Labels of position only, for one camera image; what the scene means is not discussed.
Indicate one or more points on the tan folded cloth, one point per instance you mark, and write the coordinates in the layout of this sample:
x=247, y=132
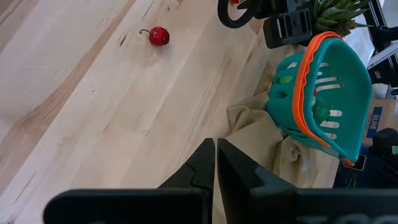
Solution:
x=255, y=140

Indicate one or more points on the red toy berry with stem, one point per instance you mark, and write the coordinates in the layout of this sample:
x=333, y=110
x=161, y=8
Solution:
x=159, y=36

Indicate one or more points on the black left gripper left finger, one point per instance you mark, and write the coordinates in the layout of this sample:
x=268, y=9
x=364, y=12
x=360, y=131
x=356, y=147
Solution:
x=202, y=168

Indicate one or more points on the green basket with orange rim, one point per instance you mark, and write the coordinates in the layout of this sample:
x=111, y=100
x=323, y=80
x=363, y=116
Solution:
x=348, y=93

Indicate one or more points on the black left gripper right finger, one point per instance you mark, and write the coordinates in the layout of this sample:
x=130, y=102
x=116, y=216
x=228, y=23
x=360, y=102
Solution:
x=245, y=186

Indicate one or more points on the black aluminium table frame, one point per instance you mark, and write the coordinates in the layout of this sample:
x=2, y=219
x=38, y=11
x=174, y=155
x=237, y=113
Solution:
x=385, y=34

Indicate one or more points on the brown cardboard box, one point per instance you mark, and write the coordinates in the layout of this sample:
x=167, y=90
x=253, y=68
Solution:
x=382, y=121

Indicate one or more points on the dark green toy vegetable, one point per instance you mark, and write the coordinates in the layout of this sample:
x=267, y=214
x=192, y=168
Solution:
x=321, y=110

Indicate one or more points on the potted succulent plant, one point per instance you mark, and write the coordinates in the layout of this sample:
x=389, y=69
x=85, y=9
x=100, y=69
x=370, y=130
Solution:
x=335, y=15

